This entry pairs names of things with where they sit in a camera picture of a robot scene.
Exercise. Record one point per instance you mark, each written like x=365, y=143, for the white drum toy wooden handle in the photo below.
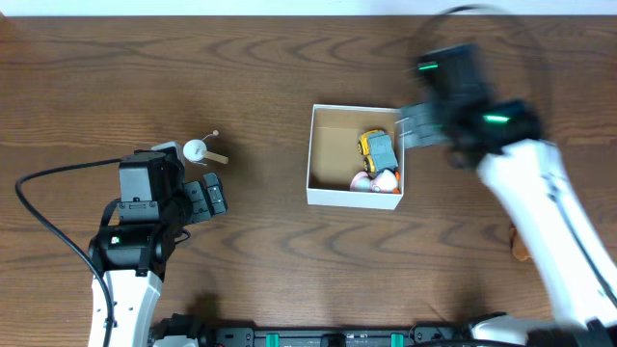
x=196, y=151

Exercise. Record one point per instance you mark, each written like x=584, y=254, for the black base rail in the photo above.
x=308, y=336

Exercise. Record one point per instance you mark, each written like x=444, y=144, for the yellow grey toy truck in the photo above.
x=376, y=148

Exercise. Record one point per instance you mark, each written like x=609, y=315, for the pink duck toy with hat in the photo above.
x=386, y=182

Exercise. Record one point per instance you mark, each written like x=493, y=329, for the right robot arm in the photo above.
x=504, y=142

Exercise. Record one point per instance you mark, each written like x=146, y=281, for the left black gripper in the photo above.
x=194, y=201

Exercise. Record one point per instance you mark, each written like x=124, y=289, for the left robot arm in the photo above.
x=137, y=235

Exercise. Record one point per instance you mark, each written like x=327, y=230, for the brown plush toy orange top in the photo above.
x=517, y=246

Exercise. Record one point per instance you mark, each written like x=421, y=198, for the white cardboard box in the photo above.
x=334, y=158

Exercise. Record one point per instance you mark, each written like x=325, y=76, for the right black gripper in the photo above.
x=433, y=112

